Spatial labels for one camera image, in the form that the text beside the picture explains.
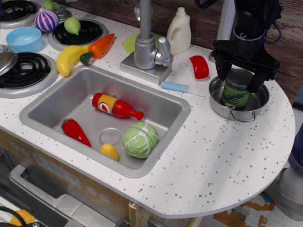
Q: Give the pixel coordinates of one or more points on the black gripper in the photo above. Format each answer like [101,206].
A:
[246,54]

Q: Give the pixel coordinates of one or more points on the green pickle can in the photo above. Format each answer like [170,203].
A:
[236,89]

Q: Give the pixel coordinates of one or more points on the small steel pan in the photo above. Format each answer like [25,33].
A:
[254,105]

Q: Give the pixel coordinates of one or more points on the red apple slice toy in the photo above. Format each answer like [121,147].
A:
[198,67]

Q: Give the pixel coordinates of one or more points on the grey vertical pole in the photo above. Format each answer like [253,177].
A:
[226,20]

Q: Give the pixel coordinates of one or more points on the cream detergent bottle toy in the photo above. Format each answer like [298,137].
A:
[179,32]

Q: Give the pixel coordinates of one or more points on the silver toy faucet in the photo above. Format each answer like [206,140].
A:
[148,61]

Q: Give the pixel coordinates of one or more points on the green round plate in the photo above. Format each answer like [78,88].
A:
[129,43]

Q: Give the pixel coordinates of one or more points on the green cabbage toy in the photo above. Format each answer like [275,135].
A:
[140,139]

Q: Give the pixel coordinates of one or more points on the silver sink basin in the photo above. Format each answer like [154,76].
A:
[71,97]

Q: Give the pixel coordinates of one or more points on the red ketchup bottle toy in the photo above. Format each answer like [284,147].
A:
[114,106]

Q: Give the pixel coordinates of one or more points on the orange carrot toy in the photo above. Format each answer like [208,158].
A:
[96,49]

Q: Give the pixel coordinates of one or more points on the yellow corn toy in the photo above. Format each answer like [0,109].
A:
[110,151]

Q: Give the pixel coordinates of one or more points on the back right stove burner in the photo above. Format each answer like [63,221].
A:
[90,31]

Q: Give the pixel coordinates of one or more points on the stove burner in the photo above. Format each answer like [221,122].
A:
[18,13]
[32,74]
[90,31]

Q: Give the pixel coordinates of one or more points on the yellow banana toy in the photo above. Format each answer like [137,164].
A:
[69,57]

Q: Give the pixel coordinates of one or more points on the green pear toy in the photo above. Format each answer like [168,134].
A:
[72,25]

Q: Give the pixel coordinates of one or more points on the red chili pepper toy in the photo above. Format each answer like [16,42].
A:
[72,129]

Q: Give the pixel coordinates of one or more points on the purple striped onion toy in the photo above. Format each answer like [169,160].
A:
[46,20]

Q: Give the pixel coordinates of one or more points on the green toy on knob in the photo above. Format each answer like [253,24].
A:
[48,4]

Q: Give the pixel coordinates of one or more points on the front left stove burner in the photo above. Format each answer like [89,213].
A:
[32,74]

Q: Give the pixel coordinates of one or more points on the light blue bowl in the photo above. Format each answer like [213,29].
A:
[27,39]

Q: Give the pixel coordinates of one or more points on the silver pot lid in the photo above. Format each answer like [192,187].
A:
[8,59]

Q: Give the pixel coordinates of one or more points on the back left stove burner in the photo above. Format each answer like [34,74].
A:
[18,13]

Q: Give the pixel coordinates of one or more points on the blue handled toy knife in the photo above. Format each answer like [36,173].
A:
[203,92]

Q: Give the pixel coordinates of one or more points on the oven door with handle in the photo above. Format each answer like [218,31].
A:
[63,210]

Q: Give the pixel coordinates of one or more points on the yellow object with cable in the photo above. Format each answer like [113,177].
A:
[20,218]

